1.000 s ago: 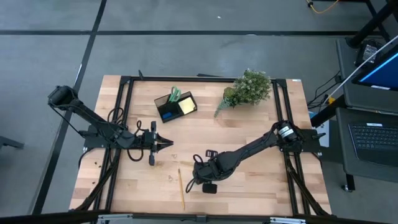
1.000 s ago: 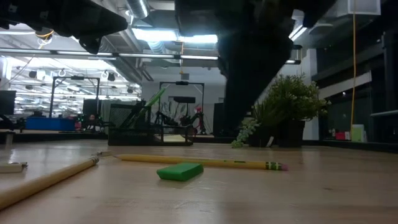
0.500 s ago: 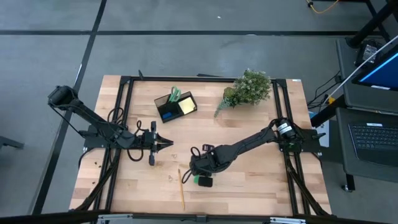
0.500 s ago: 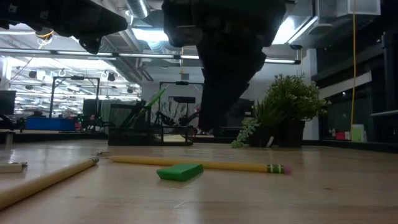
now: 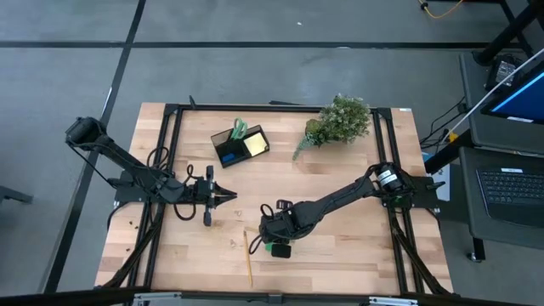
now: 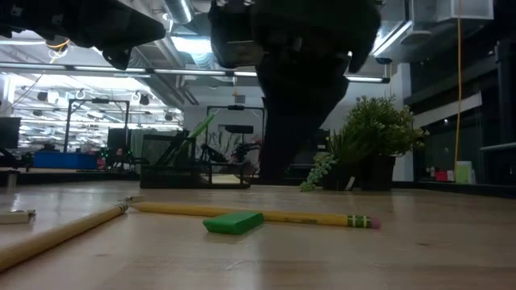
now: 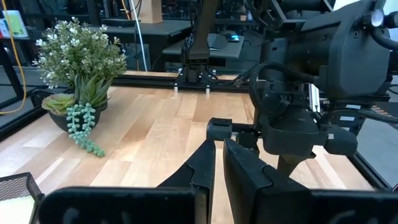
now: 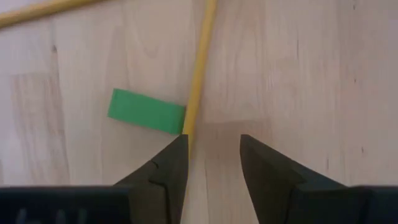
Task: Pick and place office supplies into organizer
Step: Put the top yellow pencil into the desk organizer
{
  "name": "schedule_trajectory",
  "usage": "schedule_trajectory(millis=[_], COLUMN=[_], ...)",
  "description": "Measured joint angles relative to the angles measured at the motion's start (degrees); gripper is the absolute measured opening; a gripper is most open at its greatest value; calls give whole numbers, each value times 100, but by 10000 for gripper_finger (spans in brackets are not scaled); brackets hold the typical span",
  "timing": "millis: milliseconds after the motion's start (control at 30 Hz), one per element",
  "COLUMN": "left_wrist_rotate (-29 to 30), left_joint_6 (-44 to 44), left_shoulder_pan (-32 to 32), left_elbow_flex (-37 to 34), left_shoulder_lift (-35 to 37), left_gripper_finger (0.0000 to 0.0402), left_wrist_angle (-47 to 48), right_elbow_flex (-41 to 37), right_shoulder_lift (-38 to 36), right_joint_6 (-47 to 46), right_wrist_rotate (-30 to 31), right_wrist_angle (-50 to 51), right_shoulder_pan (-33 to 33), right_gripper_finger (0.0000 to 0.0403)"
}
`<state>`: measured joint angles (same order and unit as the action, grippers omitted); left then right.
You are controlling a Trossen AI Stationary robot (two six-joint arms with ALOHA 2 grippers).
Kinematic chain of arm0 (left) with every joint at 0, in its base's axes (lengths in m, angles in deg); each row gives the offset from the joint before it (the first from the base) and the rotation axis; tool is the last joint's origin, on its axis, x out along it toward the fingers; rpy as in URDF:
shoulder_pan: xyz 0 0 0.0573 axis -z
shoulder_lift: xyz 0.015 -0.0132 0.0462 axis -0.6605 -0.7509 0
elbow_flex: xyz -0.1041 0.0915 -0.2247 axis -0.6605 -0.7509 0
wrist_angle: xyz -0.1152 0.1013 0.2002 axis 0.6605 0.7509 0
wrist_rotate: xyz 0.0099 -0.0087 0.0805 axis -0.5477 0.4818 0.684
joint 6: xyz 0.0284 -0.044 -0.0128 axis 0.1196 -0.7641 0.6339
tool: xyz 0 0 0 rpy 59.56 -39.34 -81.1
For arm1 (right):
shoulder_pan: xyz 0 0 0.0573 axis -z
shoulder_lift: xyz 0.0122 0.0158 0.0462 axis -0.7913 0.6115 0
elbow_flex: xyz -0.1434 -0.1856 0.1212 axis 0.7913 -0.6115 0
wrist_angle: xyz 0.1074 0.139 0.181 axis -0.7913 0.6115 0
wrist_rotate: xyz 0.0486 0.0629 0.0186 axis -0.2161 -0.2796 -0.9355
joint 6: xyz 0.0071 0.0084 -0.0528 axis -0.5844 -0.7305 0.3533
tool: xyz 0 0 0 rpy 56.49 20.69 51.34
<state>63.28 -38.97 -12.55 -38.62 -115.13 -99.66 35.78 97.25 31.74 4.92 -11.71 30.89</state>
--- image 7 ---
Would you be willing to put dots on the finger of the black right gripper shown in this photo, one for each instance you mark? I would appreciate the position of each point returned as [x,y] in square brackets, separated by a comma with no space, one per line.
[293,163]

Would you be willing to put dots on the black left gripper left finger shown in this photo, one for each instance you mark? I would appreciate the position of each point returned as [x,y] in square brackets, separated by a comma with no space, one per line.
[186,202]

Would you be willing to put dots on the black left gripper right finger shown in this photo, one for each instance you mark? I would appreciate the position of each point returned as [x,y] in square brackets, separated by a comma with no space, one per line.
[258,199]

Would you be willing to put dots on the yellow sticky notes pad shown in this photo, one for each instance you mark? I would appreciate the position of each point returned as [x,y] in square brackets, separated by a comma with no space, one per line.
[14,211]

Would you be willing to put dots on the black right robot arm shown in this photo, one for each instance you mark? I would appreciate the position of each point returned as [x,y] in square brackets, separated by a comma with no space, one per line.
[348,53]

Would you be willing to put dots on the black mesh desk organizer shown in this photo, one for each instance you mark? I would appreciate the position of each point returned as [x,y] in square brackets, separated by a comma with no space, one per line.
[18,185]

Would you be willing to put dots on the succulent plant dark pot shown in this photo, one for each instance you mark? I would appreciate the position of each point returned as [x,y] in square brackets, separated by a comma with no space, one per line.
[59,104]

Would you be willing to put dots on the black desk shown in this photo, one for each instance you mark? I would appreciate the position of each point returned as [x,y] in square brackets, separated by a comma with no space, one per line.
[161,31]

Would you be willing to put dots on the bushy white-flowered potted plant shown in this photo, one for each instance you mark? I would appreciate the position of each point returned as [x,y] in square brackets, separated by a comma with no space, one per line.
[77,53]

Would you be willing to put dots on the cardboard box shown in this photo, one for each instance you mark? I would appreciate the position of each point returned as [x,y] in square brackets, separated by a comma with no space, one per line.
[150,11]

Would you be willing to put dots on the green box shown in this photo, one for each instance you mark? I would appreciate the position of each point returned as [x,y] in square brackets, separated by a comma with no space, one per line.
[15,25]

